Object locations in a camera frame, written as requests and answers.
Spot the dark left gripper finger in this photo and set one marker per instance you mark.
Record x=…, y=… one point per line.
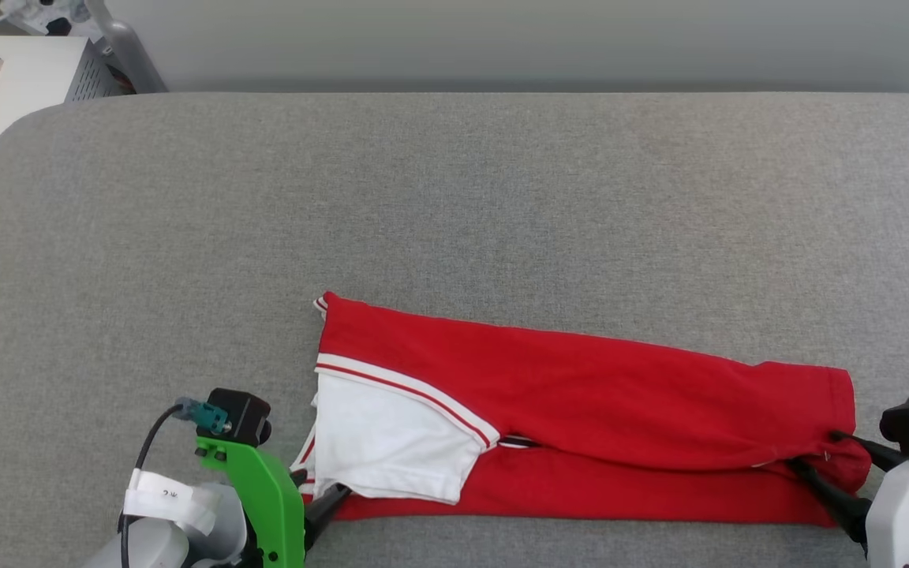
x=327, y=505

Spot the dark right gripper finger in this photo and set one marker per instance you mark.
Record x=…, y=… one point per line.
x=873, y=451
x=833, y=497

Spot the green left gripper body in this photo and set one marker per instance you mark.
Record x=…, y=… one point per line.
x=269, y=505

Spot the red and white garment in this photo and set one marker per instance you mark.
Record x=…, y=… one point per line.
x=581, y=410

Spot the white metal cabinet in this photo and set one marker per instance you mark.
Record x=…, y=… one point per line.
x=28, y=87

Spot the white plastic device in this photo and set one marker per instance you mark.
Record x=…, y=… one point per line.
x=44, y=12

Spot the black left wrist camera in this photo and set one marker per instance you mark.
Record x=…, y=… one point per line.
x=241, y=414

